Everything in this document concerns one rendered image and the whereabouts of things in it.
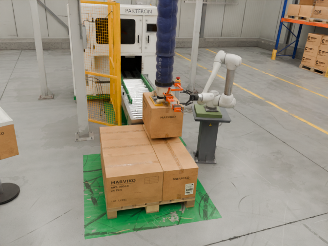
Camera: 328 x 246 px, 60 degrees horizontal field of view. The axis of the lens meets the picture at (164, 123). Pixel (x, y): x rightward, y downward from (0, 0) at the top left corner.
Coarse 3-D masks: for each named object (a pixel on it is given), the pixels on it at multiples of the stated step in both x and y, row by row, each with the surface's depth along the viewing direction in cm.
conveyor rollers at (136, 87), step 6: (126, 84) 574; (132, 84) 577; (138, 84) 580; (144, 84) 583; (132, 90) 544; (138, 90) 547; (144, 90) 550; (126, 96) 516; (132, 96) 512; (138, 96) 514; (132, 102) 486; (138, 102) 489; (132, 108) 461; (138, 108) 464; (132, 114) 437; (138, 114) 439
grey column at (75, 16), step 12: (72, 0) 387; (72, 12) 393; (72, 24) 400; (72, 36) 406; (72, 48) 413; (84, 72) 431; (84, 84) 439; (84, 96) 446; (84, 108) 454; (84, 120) 462; (84, 132) 471
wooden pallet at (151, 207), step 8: (104, 192) 348; (168, 200) 322; (176, 200) 325; (184, 200) 328; (192, 200) 331; (112, 208) 306; (120, 208) 309; (128, 208) 312; (152, 208) 321; (112, 216) 310
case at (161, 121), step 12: (144, 96) 376; (144, 108) 381; (156, 108) 338; (168, 108) 342; (144, 120) 386; (156, 120) 344; (168, 120) 348; (180, 120) 352; (156, 132) 351; (168, 132) 355; (180, 132) 360
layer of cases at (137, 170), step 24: (120, 144) 351; (144, 144) 354; (168, 144) 357; (120, 168) 304; (144, 168) 306; (168, 168) 308; (192, 168) 312; (120, 192) 300; (144, 192) 309; (168, 192) 317; (192, 192) 326
